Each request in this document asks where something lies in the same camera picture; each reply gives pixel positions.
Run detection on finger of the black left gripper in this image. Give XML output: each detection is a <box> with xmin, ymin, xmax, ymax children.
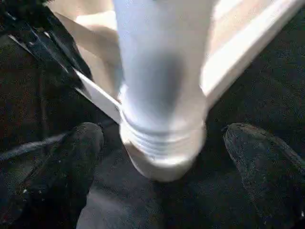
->
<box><xmin>7</xmin><ymin>4</ymin><xmax>92</xmax><ymax>96</ymax></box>

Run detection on black mat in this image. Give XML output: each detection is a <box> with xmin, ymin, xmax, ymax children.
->
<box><xmin>0</xmin><ymin>0</ymin><xmax>305</xmax><ymax>229</ymax></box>

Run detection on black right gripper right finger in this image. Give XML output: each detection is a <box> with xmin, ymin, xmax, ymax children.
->
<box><xmin>223</xmin><ymin>123</ymin><xmax>305</xmax><ymax>229</ymax></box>

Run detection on white plastic table leg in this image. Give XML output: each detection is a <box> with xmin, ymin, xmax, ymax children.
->
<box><xmin>113</xmin><ymin>0</ymin><xmax>215</xmax><ymax>160</ymax></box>

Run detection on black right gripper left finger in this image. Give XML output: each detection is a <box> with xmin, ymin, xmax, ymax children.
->
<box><xmin>0</xmin><ymin>122</ymin><xmax>105</xmax><ymax>229</ymax></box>

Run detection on white plastic table top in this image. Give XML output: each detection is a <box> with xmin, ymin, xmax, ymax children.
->
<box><xmin>53</xmin><ymin>0</ymin><xmax>305</xmax><ymax>183</ymax></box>

